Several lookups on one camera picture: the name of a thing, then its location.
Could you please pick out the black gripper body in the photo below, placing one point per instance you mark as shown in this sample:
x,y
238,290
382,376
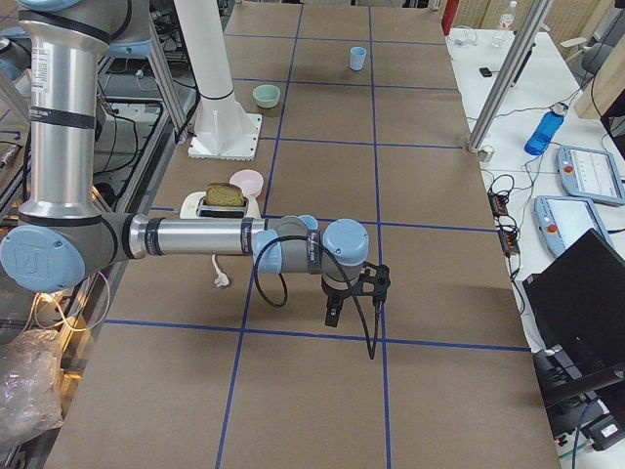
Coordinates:
x,y
333,296

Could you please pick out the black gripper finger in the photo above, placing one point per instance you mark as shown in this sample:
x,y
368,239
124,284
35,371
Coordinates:
x,y
333,312

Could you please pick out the teach pendant far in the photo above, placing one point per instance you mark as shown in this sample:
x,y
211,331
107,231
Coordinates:
x,y
590,173

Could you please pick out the pink bowl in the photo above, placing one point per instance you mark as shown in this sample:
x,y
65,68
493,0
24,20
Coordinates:
x,y
250,182

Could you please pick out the teach pendant near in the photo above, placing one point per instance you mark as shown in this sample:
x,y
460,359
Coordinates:
x,y
562,220

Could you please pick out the aluminium frame post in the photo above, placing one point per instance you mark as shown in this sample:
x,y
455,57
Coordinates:
x,y
536,15

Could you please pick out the cream toaster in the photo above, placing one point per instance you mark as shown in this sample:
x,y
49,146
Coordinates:
x,y
194,207

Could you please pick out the teach pendant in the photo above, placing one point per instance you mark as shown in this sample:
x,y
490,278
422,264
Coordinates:
x,y
590,173
562,220

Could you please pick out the black laptop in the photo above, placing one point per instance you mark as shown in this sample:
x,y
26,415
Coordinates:
x,y
581,296

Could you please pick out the light blue plastic cup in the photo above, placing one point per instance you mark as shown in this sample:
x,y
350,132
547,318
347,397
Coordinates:
x,y
357,58

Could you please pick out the white toaster power plug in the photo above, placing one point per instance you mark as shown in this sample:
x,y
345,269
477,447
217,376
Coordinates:
x,y
221,279

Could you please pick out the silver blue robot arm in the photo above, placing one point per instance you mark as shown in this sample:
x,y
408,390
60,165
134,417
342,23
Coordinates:
x,y
62,237

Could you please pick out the crumpled plastic bag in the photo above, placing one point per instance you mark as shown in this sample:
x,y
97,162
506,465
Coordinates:
x,y
30,386

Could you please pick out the blue water bottle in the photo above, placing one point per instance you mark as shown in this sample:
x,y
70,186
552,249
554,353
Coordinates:
x,y
546,129

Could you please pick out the slice of toast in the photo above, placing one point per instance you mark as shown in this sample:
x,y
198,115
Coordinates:
x,y
224,194

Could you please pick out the green bowl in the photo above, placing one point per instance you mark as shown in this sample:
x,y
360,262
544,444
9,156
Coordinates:
x,y
266,95

